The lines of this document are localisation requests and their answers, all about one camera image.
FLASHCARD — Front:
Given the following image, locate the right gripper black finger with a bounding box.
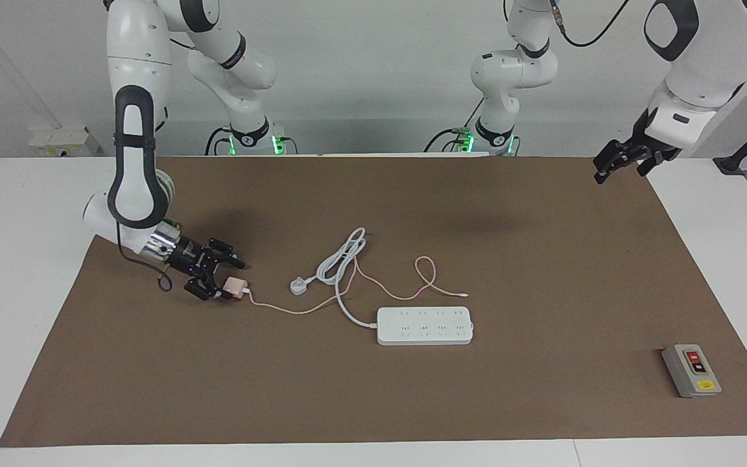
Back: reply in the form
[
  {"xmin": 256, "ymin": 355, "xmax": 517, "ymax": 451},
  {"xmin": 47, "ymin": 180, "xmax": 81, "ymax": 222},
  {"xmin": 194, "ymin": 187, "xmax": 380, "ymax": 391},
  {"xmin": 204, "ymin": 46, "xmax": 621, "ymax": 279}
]
[
  {"xmin": 185, "ymin": 276, "xmax": 234, "ymax": 302},
  {"xmin": 208, "ymin": 238, "xmax": 246, "ymax": 270}
]

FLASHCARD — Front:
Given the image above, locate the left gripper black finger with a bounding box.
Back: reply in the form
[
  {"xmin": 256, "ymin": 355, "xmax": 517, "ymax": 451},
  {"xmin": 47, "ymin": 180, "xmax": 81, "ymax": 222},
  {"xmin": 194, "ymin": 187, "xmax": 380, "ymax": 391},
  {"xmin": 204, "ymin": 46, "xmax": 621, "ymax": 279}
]
[
  {"xmin": 637, "ymin": 156, "xmax": 669, "ymax": 178},
  {"xmin": 593, "ymin": 138, "xmax": 637, "ymax": 186}
]

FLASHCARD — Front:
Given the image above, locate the pink charging cable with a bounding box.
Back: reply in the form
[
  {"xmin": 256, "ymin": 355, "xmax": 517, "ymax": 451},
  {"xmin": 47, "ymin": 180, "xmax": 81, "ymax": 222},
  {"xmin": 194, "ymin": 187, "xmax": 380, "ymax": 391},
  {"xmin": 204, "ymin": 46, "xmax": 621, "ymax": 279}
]
[{"xmin": 244, "ymin": 256, "xmax": 470, "ymax": 317}]

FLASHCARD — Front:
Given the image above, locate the white power strip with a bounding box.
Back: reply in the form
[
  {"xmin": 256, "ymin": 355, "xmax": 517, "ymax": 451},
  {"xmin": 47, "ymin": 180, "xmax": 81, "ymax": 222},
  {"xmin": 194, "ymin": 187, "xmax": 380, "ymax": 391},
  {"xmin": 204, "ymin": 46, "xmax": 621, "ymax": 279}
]
[{"xmin": 376, "ymin": 306, "xmax": 475, "ymax": 346}]

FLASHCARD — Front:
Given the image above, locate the brown table mat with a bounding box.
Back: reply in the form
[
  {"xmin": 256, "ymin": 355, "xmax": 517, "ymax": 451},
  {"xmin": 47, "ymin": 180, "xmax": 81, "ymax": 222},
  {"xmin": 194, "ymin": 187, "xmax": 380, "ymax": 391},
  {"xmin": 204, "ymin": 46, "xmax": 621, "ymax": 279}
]
[{"xmin": 0, "ymin": 156, "xmax": 747, "ymax": 448}]

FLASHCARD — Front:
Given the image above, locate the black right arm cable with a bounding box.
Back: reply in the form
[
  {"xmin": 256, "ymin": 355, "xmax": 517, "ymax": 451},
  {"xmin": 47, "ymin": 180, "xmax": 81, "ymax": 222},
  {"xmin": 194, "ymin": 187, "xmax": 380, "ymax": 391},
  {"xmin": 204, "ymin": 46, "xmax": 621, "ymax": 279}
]
[{"xmin": 116, "ymin": 221, "xmax": 174, "ymax": 293}]

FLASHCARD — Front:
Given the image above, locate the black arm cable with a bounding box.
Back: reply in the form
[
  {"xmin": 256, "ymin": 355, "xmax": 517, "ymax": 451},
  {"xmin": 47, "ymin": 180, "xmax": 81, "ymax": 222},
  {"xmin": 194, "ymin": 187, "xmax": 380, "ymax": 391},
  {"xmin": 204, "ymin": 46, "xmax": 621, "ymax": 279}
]
[
  {"xmin": 550, "ymin": 0, "xmax": 630, "ymax": 48},
  {"xmin": 116, "ymin": 221, "xmax": 174, "ymax": 293}
]

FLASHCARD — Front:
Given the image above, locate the white power cord with plug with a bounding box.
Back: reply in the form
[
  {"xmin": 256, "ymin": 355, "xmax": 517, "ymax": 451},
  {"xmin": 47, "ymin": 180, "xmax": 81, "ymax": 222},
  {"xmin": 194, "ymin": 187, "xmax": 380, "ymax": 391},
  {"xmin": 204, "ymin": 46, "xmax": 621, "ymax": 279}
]
[{"xmin": 290, "ymin": 227, "xmax": 379, "ymax": 328}]

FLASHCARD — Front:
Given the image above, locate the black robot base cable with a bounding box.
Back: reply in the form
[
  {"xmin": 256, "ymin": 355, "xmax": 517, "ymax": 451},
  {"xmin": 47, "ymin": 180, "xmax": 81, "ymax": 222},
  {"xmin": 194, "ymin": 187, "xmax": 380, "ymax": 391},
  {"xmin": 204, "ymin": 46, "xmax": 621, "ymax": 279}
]
[
  {"xmin": 204, "ymin": 126, "xmax": 230, "ymax": 156},
  {"xmin": 423, "ymin": 97, "xmax": 486, "ymax": 154}
]

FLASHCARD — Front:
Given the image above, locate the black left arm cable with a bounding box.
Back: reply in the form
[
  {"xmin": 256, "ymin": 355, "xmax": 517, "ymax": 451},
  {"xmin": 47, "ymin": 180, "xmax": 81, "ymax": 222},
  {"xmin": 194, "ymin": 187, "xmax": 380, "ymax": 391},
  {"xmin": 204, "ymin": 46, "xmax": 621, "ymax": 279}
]
[{"xmin": 550, "ymin": 0, "xmax": 630, "ymax": 48}]

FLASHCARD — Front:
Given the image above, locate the white wall socket box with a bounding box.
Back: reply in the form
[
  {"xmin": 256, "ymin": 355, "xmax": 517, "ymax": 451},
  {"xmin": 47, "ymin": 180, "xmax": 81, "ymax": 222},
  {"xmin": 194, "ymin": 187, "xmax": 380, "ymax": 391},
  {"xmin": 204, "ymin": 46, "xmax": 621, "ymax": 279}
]
[{"xmin": 29, "ymin": 125, "xmax": 102, "ymax": 158}]

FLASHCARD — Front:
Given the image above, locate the grey on-off switch box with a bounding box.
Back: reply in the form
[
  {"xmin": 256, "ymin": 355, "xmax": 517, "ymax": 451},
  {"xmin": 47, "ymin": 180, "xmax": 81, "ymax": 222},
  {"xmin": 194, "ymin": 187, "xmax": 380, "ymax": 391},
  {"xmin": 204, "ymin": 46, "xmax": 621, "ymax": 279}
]
[{"xmin": 661, "ymin": 344, "xmax": 722, "ymax": 398}]

